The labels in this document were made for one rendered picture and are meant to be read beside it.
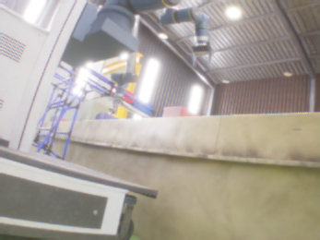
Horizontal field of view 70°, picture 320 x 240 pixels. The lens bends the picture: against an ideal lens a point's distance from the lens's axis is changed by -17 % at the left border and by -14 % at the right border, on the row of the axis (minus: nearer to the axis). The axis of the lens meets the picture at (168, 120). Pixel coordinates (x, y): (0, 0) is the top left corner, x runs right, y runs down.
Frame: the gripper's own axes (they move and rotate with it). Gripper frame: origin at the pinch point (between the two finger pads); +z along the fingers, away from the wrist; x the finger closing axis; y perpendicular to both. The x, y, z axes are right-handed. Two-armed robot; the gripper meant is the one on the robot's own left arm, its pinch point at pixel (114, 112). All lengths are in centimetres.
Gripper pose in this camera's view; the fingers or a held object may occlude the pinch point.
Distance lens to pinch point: 283.7
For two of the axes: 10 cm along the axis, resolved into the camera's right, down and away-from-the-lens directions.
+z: -2.3, 9.5, -2.3
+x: -6.6, 0.1, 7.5
